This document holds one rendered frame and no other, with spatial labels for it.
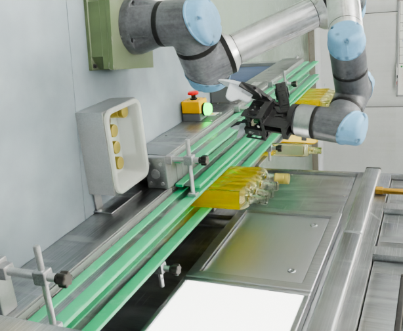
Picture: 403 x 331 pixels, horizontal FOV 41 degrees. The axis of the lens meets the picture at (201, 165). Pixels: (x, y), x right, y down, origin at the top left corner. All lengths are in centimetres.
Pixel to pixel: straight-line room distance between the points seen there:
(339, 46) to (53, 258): 77
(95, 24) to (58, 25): 12
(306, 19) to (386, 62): 588
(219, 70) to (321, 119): 37
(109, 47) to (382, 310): 93
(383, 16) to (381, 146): 169
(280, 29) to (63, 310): 89
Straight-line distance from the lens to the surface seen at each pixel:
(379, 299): 144
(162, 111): 180
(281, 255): 154
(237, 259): 153
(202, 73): 145
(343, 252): 156
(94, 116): 136
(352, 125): 118
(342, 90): 124
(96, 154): 140
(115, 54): 142
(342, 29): 118
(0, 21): 122
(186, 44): 140
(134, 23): 142
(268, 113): 126
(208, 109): 190
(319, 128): 120
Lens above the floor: 158
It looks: 23 degrees down
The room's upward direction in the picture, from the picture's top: 92 degrees clockwise
